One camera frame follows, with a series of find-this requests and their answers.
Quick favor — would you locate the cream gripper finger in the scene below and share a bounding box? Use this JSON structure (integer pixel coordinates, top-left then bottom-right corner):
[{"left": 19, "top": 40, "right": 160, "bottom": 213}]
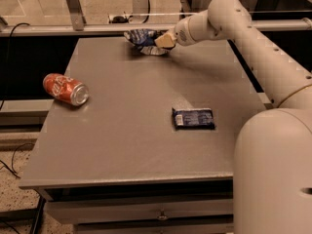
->
[{"left": 154, "top": 30, "right": 176, "bottom": 49}]

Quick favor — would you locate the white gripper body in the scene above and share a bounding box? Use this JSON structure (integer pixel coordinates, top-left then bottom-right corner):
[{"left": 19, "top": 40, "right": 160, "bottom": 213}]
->
[{"left": 174, "top": 17, "right": 196, "bottom": 46}]

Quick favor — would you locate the blue chip bag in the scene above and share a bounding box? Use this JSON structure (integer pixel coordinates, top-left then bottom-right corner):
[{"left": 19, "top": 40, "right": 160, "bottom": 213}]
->
[{"left": 124, "top": 28, "right": 170, "bottom": 56}]

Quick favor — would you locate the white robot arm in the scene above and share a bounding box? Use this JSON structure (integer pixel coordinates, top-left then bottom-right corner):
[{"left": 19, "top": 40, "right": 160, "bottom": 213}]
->
[{"left": 155, "top": 0, "right": 312, "bottom": 234}]

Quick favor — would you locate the blue rxbar wrapper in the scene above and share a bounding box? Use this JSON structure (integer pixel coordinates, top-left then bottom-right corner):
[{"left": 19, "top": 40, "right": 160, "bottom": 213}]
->
[{"left": 172, "top": 108, "right": 215, "bottom": 130}]

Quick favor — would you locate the white power strip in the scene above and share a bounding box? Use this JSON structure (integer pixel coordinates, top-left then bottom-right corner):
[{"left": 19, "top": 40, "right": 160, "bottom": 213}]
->
[{"left": 108, "top": 15, "right": 133, "bottom": 24}]

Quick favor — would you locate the grey cabinet with drawers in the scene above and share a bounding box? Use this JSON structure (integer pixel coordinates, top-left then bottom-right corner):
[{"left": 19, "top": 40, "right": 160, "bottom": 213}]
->
[{"left": 20, "top": 37, "right": 264, "bottom": 234}]

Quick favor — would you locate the red soda can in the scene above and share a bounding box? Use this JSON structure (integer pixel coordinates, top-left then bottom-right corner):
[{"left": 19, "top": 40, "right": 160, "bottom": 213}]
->
[{"left": 43, "top": 73, "right": 89, "bottom": 106}]

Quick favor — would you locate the round metal drawer knob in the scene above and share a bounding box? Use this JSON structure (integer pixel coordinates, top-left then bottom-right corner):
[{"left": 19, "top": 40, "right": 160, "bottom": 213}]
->
[{"left": 157, "top": 212, "right": 169, "bottom": 221}]

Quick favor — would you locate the black cable at top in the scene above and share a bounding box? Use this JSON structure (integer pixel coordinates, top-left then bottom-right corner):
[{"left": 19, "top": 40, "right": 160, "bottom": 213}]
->
[{"left": 130, "top": 0, "right": 152, "bottom": 24}]

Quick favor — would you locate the black cable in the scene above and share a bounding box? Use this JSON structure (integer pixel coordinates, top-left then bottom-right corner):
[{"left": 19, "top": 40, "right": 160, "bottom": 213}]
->
[
  {"left": 130, "top": 0, "right": 152, "bottom": 24},
  {"left": 0, "top": 22, "right": 36, "bottom": 179}
]

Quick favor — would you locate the grey metal rail frame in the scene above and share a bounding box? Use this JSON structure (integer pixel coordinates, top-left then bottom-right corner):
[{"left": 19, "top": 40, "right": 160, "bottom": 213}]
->
[{"left": 0, "top": 0, "right": 312, "bottom": 37}]

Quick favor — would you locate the black cable on left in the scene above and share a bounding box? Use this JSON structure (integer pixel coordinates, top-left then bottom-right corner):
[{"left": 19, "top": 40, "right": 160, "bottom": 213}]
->
[{"left": 0, "top": 22, "right": 36, "bottom": 179}]

